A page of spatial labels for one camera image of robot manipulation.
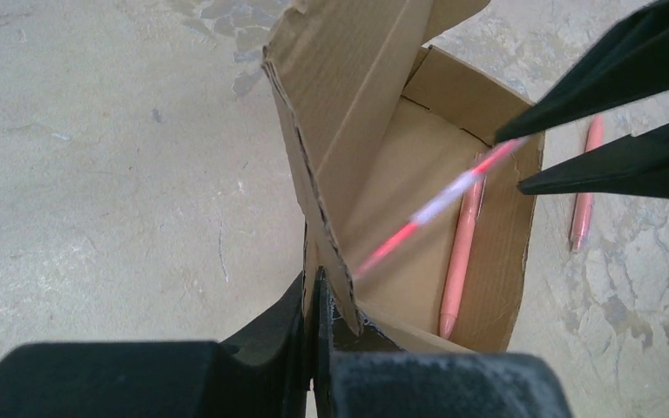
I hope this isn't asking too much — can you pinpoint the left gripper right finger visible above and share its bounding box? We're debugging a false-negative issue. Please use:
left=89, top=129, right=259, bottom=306
left=313, top=268, right=572, bottom=417

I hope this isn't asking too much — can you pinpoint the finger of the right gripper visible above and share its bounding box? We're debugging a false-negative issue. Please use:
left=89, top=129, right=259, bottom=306
left=495, top=1, right=669, bottom=142
left=517, top=124, right=669, bottom=199

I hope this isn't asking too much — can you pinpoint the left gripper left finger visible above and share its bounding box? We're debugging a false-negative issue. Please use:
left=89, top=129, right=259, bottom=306
left=0, top=278, right=306, bottom=417

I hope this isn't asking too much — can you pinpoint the brown cardboard box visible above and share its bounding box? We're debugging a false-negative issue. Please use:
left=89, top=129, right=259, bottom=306
left=262, top=1, right=544, bottom=353

